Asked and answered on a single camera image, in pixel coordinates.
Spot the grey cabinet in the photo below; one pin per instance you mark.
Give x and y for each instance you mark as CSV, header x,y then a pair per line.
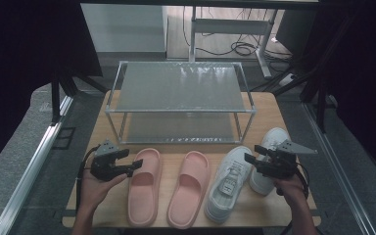
x,y
124,27

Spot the white sneaker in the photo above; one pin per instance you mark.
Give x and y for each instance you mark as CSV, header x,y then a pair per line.
x,y
275,135
226,192

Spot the metal shoe rack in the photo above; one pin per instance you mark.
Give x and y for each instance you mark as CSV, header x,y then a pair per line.
x,y
179,86

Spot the pink slipper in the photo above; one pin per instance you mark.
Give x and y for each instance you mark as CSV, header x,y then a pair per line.
x,y
187,199
143,196

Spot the black computer case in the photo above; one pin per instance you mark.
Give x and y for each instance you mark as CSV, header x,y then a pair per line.
x,y
290,31

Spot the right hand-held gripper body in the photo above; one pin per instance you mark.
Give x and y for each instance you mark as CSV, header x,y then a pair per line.
x,y
282,164

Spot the white desk frame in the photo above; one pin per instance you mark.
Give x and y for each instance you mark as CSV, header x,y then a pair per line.
x,y
228,26

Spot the person's right hand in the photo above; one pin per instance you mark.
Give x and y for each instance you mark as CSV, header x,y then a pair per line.
x,y
290,189

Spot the aluminium rail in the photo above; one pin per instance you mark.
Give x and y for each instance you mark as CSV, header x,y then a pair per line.
x,y
29,176
336,166

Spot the white power strip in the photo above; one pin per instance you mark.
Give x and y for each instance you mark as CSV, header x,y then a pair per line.
x,y
288,79

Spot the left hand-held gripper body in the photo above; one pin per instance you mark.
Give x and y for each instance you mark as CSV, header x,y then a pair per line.
x,y
106,164

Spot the black metal stand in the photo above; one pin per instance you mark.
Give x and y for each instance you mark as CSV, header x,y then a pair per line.
x,y
55,98
321,107

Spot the dark curtain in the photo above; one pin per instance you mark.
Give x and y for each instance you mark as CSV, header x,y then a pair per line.
x,y
368,65
19,49

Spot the person's left hand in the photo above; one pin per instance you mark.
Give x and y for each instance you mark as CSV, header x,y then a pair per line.
x,y
94,192

